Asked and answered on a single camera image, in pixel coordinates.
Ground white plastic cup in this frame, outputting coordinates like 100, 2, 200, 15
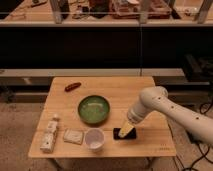
84, 128, 105, 151

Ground wooden table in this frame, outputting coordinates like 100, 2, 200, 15
27, 76, 177, 171

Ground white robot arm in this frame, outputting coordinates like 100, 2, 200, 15
118, 86, 213, 147

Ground black box at right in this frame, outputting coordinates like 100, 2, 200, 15
182, 54, 213, 82

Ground green bowl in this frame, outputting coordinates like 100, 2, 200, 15
78, 95, 110, 125

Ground brown tray on shelf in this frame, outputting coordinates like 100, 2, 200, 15
111, 0, 172, 19

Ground white crumpled bottle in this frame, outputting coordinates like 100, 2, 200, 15
40, 114, 59, 153

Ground white sponge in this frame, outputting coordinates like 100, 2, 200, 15
63, 129, 84, 145

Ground black cables on floor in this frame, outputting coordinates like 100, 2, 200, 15
173, 96, 213, 171

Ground black eraser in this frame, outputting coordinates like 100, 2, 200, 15
113, 128, 137, 140

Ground red sausage toy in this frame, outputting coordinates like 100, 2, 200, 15
64, 82, 81, 92

